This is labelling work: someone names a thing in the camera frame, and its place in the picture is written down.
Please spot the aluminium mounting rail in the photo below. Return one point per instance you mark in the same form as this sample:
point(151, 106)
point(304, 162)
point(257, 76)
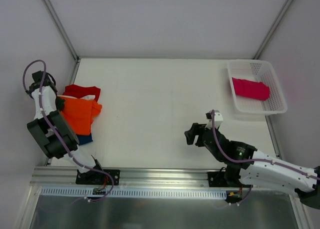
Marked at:
point(141, 178)

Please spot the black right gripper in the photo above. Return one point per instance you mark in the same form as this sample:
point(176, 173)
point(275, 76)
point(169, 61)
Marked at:
point(200, 135)

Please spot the white slotted cable duct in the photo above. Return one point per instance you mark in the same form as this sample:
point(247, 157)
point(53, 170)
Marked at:
point(152, 193)

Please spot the pink t shirt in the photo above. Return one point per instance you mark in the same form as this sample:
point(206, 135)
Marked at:
point(251, 89)

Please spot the aluminium frame post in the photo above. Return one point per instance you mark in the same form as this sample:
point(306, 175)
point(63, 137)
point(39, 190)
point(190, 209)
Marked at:
point(273, 28)
point(60, 28)

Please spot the blue folded t shirt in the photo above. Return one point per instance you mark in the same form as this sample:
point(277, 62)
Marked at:
point(84, 139)

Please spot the white folded t shirt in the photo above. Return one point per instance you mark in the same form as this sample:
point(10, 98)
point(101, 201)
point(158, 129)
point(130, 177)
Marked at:
point(89, 97)

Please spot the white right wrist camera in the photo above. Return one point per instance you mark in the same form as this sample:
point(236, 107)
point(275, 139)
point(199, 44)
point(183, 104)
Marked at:
point(216, 116)

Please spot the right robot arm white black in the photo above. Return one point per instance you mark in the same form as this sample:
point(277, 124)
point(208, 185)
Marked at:
point(246, 166)

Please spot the white plastic basket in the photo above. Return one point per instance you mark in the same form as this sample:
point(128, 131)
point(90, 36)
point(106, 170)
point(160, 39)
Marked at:
point(259, 71)

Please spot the left aluminium frame post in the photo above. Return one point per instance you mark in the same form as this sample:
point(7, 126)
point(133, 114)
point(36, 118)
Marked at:
point(60, 28)

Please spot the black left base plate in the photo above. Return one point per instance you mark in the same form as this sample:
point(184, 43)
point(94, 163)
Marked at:
point(97, 178)

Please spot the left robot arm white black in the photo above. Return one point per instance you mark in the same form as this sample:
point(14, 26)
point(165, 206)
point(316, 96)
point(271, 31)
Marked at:
point(53, 134)

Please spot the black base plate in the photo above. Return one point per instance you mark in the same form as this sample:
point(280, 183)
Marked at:
point(97, 178)
point(220, 179)

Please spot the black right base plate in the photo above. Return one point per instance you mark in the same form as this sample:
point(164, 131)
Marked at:
point(220, 179)

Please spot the right aluminium frame post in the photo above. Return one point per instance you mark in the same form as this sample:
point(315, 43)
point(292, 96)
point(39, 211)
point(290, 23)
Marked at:
point(273, 28)

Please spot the red folded t shirt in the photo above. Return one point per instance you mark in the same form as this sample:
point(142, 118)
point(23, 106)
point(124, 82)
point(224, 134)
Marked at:
point(80, 92)

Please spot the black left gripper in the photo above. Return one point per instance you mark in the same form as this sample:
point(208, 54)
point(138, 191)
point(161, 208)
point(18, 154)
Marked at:
point(60, 103)

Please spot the orange t shirt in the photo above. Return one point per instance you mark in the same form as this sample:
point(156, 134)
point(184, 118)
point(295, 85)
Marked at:
point(80, 114)

